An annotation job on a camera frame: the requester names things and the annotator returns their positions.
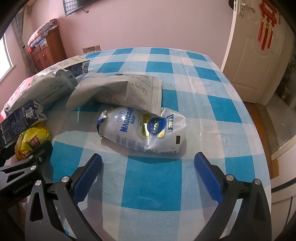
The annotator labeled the window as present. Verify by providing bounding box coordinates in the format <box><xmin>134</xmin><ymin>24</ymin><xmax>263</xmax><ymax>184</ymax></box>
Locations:
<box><xmin>0</xmin><ymin>35</ymin><xmax>15</xmax><ymax>81</ymax></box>

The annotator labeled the crumpled grey wipes bag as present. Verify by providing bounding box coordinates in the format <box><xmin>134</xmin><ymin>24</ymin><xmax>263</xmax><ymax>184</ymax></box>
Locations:
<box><xmin>65</xmin><ymin>72</ymin><xmax>163</xmax><ymax>114</ymax></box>

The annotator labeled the wall-mounted black television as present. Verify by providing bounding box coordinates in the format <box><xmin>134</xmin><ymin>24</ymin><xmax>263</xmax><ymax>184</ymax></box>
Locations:
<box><xmin>62</xmin><ymin>0</ymin><xmax>102</xmax><ymax>16</ymax></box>

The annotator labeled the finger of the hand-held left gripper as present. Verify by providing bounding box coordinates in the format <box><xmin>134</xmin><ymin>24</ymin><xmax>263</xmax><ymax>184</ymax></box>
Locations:
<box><xmin>0</xmin><ymin>141</ymin><xmax>53</xmax><ymax>180</ymax></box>

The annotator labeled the metal door handle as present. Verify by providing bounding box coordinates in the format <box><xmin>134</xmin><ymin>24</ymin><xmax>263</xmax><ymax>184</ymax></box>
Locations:
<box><xmin>237</xmin><ymin>0</ymin><xmax>256</xmax><ymax>19</ymax></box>

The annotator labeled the folded floral blanket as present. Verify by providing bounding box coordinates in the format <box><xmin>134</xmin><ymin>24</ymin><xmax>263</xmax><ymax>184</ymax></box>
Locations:
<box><xmin>28</xmin><ymin>19</ymin><xmax>59</xmax><ymax>48</ymax></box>

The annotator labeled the blue white checkered tablecloth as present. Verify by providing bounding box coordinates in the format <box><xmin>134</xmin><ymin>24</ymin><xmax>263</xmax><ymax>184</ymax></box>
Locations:
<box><xmin>5</xmin><ymin>47</ymin><xmax>274</xmax><ymax>241</ymax></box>

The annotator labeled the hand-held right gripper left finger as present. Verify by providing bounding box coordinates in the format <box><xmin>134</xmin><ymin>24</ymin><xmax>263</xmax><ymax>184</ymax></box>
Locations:
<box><xmin>24</xmin><ymin>153</ymin><xmax>103</xmax><ymax>241</ymax></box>

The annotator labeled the brown wooden cabinet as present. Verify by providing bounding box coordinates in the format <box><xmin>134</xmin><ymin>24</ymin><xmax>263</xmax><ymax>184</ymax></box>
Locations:
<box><xmin>30</xmin><ymin>28</ymin><xmax>68</xmax><ymax>72</ymax></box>

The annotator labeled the grey wet wipes pack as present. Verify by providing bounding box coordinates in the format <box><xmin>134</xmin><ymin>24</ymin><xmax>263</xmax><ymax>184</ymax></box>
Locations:
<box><xmin>4</xmin><ymin>68</ymin><xmax>78</xmax><ymax>113</ymax></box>

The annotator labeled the wall power socket panel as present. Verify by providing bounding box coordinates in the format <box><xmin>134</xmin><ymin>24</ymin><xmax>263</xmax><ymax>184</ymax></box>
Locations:
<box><xmin>83</xmin><ymin>45</ymin><xmax>101</xmax><ymax>54</ymax></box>

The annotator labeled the yellow snack packet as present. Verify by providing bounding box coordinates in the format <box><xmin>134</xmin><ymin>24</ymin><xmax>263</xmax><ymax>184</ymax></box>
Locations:
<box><xmin>14</xmin><ymin>123</ymin><xmax>52</xmax><ymax>161</ymax></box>

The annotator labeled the red knot door ornament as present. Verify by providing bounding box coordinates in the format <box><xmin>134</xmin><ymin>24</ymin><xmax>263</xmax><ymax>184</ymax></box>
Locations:
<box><xmin>258</xmin><ymin>0</ymin><xmax>281</xmax><ymax>51</ymax></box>

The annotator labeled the grey curtain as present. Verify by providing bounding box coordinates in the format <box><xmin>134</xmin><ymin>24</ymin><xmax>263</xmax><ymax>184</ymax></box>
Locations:
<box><xmin>13</xmin><ymin>11</ymin><xmax>31</xmax><ymax>72</ymax></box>

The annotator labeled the white tea packet with circles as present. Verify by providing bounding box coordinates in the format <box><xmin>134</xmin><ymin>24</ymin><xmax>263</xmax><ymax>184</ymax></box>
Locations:
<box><xmin>0</xmin><ymin>100</ymin><xmax>48</xmax><ymax>149</ymax></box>

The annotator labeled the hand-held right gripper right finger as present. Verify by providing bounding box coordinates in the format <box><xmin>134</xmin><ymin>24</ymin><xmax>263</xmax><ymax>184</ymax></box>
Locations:
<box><xmin>194</xmin><ymin>152</ymin><xmax>272</xmax><ymax>241</ymax></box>

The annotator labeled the white door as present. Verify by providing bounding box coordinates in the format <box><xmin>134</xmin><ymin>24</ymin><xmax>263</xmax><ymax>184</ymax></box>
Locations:
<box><xmin>221</xmin><ymin>0</ymin><xmax>292</xmax><ymax>103</ymax></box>

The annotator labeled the white and dark snack bag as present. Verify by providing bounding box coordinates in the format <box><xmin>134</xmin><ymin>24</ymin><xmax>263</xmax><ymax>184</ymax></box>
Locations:
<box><xmin>45</xmin><ymin>55</ymin><xmax>90</xmax><ymax>78</ymax></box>

